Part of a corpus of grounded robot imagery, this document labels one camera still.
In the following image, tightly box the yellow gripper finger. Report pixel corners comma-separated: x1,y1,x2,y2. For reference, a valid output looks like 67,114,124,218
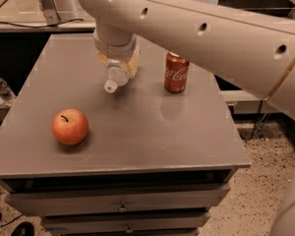
96,51,108,68
127,54,139,79

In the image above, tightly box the clear plastic water bottle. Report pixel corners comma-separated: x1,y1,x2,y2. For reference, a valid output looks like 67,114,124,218
104,59,130,93

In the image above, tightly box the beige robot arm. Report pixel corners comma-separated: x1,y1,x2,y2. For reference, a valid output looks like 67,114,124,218
78,0,295,121

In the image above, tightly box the red apple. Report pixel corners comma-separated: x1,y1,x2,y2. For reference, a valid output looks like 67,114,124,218
51,108,89,146

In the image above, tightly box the small background water bottle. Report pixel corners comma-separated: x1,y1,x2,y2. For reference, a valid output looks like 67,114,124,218
0,78,15,100

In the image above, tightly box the red Coca-Cola can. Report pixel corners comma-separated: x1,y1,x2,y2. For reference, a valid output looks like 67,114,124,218
164,52,190,93

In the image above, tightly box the grey drawer cabinet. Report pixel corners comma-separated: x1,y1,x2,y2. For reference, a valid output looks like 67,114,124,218
0,34,250,236

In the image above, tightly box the upper grey drawer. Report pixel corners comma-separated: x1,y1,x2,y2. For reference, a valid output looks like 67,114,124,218
5,184,230,216

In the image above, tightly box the grey drawer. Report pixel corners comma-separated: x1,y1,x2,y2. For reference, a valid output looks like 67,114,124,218
5,184,230,216
42,210,209,234

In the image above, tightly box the lower grey drawer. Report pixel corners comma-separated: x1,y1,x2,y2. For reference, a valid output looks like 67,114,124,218
42,210,209,234

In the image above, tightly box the black cable on ledge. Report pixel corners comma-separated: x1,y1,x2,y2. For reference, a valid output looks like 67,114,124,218
0,17,87,30

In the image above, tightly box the metal railing post left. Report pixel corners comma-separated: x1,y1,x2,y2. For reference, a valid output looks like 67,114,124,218
40,0,60,25

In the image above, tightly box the black cable on floor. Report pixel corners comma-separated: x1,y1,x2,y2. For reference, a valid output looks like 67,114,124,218
239,99,266,142

